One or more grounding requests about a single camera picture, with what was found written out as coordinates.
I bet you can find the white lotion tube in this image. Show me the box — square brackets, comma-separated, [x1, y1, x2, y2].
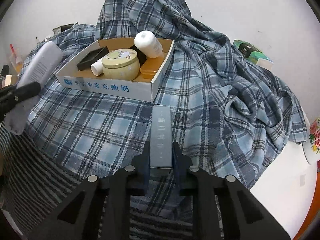
[4, 41, 63, 135]

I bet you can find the small white pill bottle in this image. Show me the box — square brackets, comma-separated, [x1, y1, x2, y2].
[91, 58, 104, 76]

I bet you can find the black square frame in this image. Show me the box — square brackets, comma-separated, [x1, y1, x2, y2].
[76, 47, 109, 71]

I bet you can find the grey blue carton box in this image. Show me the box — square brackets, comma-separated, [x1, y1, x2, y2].
[150, 105, 172, 176]

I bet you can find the cream round tin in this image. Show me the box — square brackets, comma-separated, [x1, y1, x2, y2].
[102, 49, 140, 81]

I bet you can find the large white plastic bottle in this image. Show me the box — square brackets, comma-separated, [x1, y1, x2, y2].
[134, 30, 163, 59]

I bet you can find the small wooden box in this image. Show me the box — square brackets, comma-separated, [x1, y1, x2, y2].
[5, 75, 18, 87]

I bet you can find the plastic cup with red straw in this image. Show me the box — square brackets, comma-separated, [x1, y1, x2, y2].
[9, 43, 23, 74]

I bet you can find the striped grey cloth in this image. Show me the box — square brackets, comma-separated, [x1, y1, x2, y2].
[1, 127, 193, 239]

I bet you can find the blue plaid shirt cloth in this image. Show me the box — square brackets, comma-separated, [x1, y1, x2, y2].
[27, 0, 308, 188]

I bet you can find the floral enamel mug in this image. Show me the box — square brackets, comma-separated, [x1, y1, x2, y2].
[303, 118, 320, 165]

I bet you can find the white cardboard tray box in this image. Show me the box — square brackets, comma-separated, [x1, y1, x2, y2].
[56, 38, 175, 102]

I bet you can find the green tissue pack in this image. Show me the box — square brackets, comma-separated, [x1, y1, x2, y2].
[233, 40, 274, 70]

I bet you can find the grey box at wall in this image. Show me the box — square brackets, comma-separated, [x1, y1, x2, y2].
[53, 23, 78, 35]

